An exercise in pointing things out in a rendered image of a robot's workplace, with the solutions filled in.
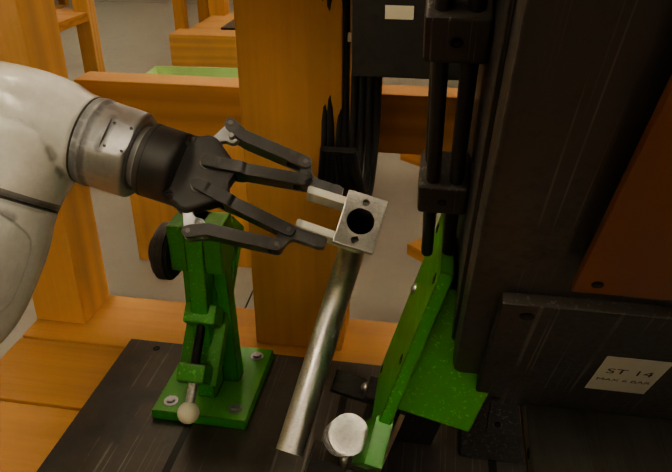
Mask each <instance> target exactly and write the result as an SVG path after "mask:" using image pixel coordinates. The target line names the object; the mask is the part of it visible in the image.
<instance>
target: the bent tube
mask: <svg viewBox="0 0 672 472"><path fill-rule="evenodd" d="M363 201H368V202H369V203H370V205H369V206H364V205H363V204H362V202H363ZM387 204H388V201H386V200H383V199H379V198H376V197H373V196H369V195H366V194H363V193H360V192H356V191H353V190H349V191H348V194H347V197H346V200H345V203H344V206H343V210H342V213H341V216H340V219H339V222H338V225H337V229H336V232H335V235H334V238H333V243H334V244H337V245H341V246H344V247H347V248H350V249H353V250H357V251H360V252H361V253H360V254H357V253H354V252H352V251H349V250H346V249H343V248H340V247H338V250H337V254H336V257H335V261H334V264H333V268H332V271H331V274H330V278H329V281H328V284H327V287H326V291H325V294H324V297H323V300H322V304H321V307H320V310H319V313H318V316H317V320H316V323H315V326H314V329H313V332H312V335H311V339H310V342H309V345H308V348H307V351H306V354H305V358H304V361H303V364H302V367H301V370H300V373H299V377H298V380H297V383H296V386H295V389H294V392H293V396H292V399H291V402H290V405H289V408H288V412H287V415H286V418H285V421H284V424H283V427H282V431H281V434H280V437H279V440H278V443H277V446H276V449H279V450H282V451H285V452H288V453H291V454H294V455H297V456H301V457H303V455H304V451H305V448H306V445H307V441H308V438H309V435H310V431H311V428H312V425H313V421H314V418H315V415H316V411H317V408H318V405H319V401H320V398H321V395H322V391H323V388H324V385H325V381H326V378H327V375H328V371H329V368H330V365H331V361H332V358H333V355H334V351H335V348H336V345H337V341H338V338H339V335H340V331H341V328H342V325H343V321H344V318H345V315H346V311H347V308H348V305H349V302H350V298H351V295H352V292H353V289H354V285H355V282H356V279H357V276H358V273H359V270H360V267H361V264H362V261H363V257H364V255H365V253H366V254H370V255H372V254H373V251H374V247H375V244H376V241H377V237H378V234H379V231H380V227H381V224H382V221H383V217H384V214H385V210H386V207H387ZM352 238H353V239H355V240H358V243H356V244H354V243H352V242H351V239H352Z"/></svg>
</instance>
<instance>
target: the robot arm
mask: <svg viewBox="0 0 672 472"><path fill-rule="evenodd" d="M224 124H225V126H224V127H223V128H222V129H221V130H220V131H219V132H218V133H217V134H216V135H214V136H211V135H206V136H196V135H193V134H190V133H187V132H184V131H181V130H178V129H175V128H172V127H169V126H166V125H162V124H157V122H156V120H155V118H154V117H153V115H151V113H148V112H145V111H142V110H139V109H136V108H133V107H130V106H126V105H123V104H120V103H117V102H115V101H114V100H111V99H108V98H102V97H100V96H97V95H95V94H93V93H91V92H89V91H88V90H86V89H85V88H84V87H82V86H81V85H79V84H78V83H75V82H73V81H71V80H69V79H66V78H64V77H61V76H58V75H56V74H53V73H50V72H47V71H43V70H40V69H36V68H32V67H28V66H23V65H19V64H14V63H9V62H3V61H0V344H1V343H2V342H3V341H4V340H5V339H6V337H7V336H8V335H9V334H10V333H11V331H12V330H13V329H14V327H15V326H16V324H17V323H18V321H19V320H20V318H21V317H22V315H23V313H24V312H25V310H26V308H27V306H28V304H29V302H30V299H31V297H32V295H33V293H34V290H35V288H36V286H37V283H38V281H39V278H40V276H41V273H42V270H43V268H44V265H45V262H46V259H47V256H48V253H49V249H50V246H51V243H52V238H53V231H54V226H55V222H56V219H57V216H58V212H59V210H60V208H61V205H62V203H63V201H64V199H65V198H66V196H67V194H68V192H69V191H70V189H71V188H72V186H73V185H74V184H75V182H78V183H79V184H81V185H84V186H90V187H93V188H96V189H99V190H102V191H105V192H108V193H111V194H115V195H118V196H121V197H128V196H131V195H132V194H134V193H136V194H137V195H140V196H143V197H146V198H149V199H152V200H155V201H158V202H161V203H165V204H168V205H171V206H173V207H174V208H176V209H177V210H178V212H179V213H181V214H182V215H183V224H184V227H183V228H182V230H181V232H182V234H183V236H184V237H185V238H186V240H187V241H188V242H199V241H207V240H210V241H214V242H219V243H223V244H228V245H232V246H236V247H241V248H245V249H250V250H254V251H259V252H263V253H268V254H272V255H280V254H282V252H283V250H284V249H285V248H286V247H287V245H288V244H290V243H293V242H295V243H298V244H301V245H304V246H307V247H310V248H313V249H316V250H324V248H325V245H326V243H328V244H331V245H334V246H337V247H340V248H343V249H346V250H349V251H352V252H354V253H357V254H360V253H361V252H360V251H357V250H353V249H350V248H347V247H344V246H341V245H337V244H334V243H333V238H334V235H335V232H336V231H333V230H330V229H327V228H325V227H322V226H319V225H316V224H313V223H310V222H307V221H304V220H301V219H297V221H296V224H295V226H293V225H292V224H290V223H288V222H286V221H284V220H282V219H280V218H278V217H276V216H274V215H272V214H270V213H268V212H266V211H264V210H262V209H260V208H258V207H256V206H254V205H252V204H249V203H247V202H245V201H243V200H241V199H239V198H237V197H236V196H234V195H233V194H231V193H230V188H231V187H232V185H233V184H234V183H235V181H236V182H242V183H244V182H250V183H255V184H261V185H267V186H272V187H278V188H284V189H289V190H295V191H301V192H307V201H311V202H314V203H317V204H320V205H324V206H327V207H330V208H333V209H336V210H340V211H342V210H343V206H344V203H345V200H346V197H345V196H342V194H343V190H344V188H342V187H341V186H340V185H337V184H333V183H330V182H327V181H324V180H321V179H317V178H315V177H314V176H313V174H312V160H311V158H310V157H308V156H306V155H304V154H302V153H299V152H297V151H295V150H292V149H290V148H287V147H285V146H283V145H280V144H278V143H276V142H273V141H271V140H269V139H266V138H264V137H262V136H259V135H257V134H255V133H252V132H250V131H248V130H246V129H245V128H244V127H243V126H242V125H240V124H239V123H238V122H237V121H236V120H235V119H234V118H227V119H226V120H225V123H224ZM224 144H228V145H230V146H236V145H239V146H240V147H242V148H243V149H245V150H247V151H250V152H252V153H254V154H257V155H259V156H261V157H264V158H266V159H268V160H271V161H273V162H275V163H278V164H280V165H282V166H285V167H287V168H289V169H292V170H294V171H296V172H294V171H289V170H283V169H277V168H272V167H266V166H260V165H255V164H249V163H246V162H244V161H241V160H236V159H232V158H231V157H230V155H229V154H228V153H227V151H226V150H225V148H224V147H223V146H222V145H224ZM215 208H219V209H221V210H223V211H225V212H228V213H230V214H234V215H236V216H238V217H240V218H242V219H244V220H246V221H248V222H250V223H252V224H254V225H256V226H258V227H260V228H262V229H264V230H266V231H268V232H270V233H272V234H274V235H276V237H275V238H274V237H269V236H265V235H260V234H256V233H252V232H247V231H243V230H238V229H234V228H229V227H225V226H220V225H216V224H211V223H205V221H204V220H203V219H202V218H198V217H195V216H194V215H195V214H198V213H201V212H205V211H208V210H212V209H215Z"/></svg>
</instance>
